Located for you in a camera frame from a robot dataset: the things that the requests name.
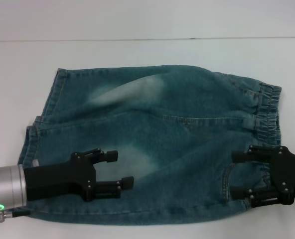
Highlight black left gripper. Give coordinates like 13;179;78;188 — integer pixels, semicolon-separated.
24;148;135;202

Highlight left arm connector cable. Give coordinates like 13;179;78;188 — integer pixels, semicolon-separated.
0;208;31;223

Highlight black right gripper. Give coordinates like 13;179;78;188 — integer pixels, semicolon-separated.
230;144;295;208

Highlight blue denim shorts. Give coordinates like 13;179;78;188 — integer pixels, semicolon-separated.
18;65;283;233

